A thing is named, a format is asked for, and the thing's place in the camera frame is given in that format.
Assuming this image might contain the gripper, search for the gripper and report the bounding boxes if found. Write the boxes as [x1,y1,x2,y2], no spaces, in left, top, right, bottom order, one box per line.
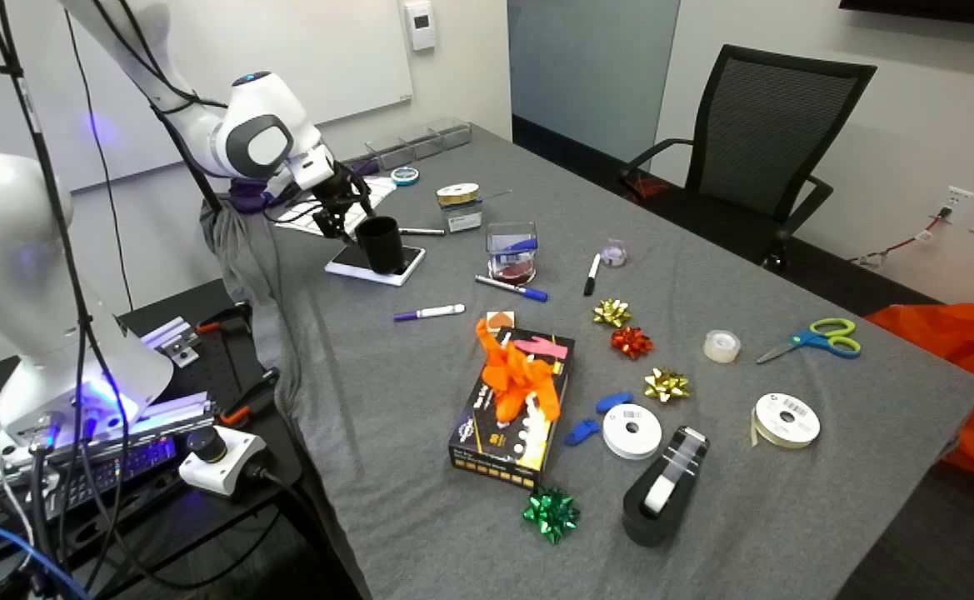
[312,164,373,244]

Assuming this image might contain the black cup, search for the black cup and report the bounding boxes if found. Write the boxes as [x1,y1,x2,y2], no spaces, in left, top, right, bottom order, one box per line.
[356,216,406,276]

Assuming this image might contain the printed paper sheet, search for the printed paper sheet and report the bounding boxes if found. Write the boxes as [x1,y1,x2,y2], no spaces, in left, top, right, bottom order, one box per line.
[274,175,398,238]

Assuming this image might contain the flat black white-edged scale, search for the flat black white-edged scale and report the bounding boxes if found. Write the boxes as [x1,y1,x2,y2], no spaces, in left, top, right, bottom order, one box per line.
[325,241,427,288]

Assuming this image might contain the purple cloth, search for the purple cloth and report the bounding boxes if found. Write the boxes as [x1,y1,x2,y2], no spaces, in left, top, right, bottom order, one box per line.
[227,177,281,215]

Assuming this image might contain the row of clear plastic boxes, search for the row of clear plastic boxes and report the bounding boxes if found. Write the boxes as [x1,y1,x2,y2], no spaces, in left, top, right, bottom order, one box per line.
[365,117,473,168]

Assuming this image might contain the gold ribbon spool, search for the gold ribbon spool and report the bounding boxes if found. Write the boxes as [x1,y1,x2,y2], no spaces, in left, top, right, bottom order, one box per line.
[436,182,482,208]

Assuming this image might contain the small white grey box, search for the small white grey box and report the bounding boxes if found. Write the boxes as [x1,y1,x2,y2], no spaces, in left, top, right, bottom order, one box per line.
[442,202,485,233]

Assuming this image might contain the purple marker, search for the purple marker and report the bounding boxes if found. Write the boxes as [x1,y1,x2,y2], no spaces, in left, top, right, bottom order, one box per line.
[393,303,467,323]

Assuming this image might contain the whiteboard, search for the whiteboard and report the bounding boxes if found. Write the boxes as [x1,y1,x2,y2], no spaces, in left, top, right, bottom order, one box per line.
[0,0,415,194]

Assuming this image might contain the clear plastic box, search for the clear plastic box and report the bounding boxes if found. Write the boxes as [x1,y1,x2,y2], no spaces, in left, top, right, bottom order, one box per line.
[486,221,539,286]

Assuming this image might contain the blue marker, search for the blue marker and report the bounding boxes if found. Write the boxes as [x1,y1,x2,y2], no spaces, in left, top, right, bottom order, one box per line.
[475,274,549,303]

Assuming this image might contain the white thermostat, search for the white thermostat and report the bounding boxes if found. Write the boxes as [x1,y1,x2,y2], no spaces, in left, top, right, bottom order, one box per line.
[402,0,438,53]

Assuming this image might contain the orange glove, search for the orange glove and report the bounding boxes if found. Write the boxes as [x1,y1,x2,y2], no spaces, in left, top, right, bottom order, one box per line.
[475,318,563,425]

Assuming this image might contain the emergency stop button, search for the emergency stop button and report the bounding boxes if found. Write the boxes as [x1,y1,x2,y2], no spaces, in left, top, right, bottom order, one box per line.
[177,426,267,498]

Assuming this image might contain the black glove box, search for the black glove box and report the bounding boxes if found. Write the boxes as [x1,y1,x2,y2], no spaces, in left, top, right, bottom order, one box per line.
[448,327,577,490]

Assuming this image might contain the gold gift bow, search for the gold gift bow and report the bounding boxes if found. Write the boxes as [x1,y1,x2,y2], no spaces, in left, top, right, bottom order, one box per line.
[592,298,632,328]
[643,367,692,404]

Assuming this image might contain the frosted glass panel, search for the frosted glass panel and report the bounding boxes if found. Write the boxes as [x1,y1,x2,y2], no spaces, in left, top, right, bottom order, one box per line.
[507,0,682,165]

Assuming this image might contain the red gift bow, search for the red gift bow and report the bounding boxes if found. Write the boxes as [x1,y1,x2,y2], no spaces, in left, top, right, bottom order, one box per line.
[611,326,653,361]

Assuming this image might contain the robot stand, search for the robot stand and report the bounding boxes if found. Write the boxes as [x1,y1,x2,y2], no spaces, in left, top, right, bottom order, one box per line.
[0,278,346,600]

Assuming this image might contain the green gift bow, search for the green gift bow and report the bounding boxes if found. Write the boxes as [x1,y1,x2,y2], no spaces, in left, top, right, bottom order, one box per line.
[522,487,581,545]

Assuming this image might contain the white ribbon spool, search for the white ribbon spool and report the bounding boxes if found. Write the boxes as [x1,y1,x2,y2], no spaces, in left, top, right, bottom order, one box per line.
[602,403,664,461]

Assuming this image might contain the clear tape roll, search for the clear tape roll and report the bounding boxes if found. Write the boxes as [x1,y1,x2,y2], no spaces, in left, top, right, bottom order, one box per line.
[702,329,742,364]

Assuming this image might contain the black tape dispenser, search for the black tape dispenser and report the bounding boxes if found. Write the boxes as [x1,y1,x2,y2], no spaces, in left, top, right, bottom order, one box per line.
[622,426,711,548]

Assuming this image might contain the black office chair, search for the black office chair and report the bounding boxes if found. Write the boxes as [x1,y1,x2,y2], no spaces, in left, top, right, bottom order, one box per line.
[619,43,878,273]

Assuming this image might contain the grey tablecloth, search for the grey tablecloth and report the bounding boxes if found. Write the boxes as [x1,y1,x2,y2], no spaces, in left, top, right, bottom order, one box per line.
[200,123,974,600]

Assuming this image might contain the cream ribbon spool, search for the cream ribbon spool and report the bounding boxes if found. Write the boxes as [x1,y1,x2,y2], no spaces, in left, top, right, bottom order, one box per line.
[750,392,822,450]

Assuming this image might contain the blue green scissors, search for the blue green scissors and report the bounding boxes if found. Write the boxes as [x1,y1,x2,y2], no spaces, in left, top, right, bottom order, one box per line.
[756,317,862,366]

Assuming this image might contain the orange plastic bag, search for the orange plastic bag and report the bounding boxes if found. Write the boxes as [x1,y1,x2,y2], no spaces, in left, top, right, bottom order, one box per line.
[864,302,974,487]

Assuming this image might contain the orange handled clamp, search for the orange handled clamp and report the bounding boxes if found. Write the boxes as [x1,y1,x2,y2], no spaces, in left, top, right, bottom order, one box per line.
[194,301,253,336]
[218,366,282,428]

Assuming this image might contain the aluminium bracket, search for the aluminium bracket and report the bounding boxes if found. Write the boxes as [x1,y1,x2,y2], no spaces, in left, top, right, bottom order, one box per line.
[142,316,201,368]

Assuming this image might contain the black cable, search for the black cable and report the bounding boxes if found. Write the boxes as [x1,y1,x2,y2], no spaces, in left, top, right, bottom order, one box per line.
[63,7,136,313]

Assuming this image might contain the blue cable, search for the blue cable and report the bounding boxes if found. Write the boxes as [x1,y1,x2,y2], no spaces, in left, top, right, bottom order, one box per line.
[0,498,92,600]

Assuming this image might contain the red cable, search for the red cable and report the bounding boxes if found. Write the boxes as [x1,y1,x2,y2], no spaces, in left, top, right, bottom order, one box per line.
[848,210,952,269]

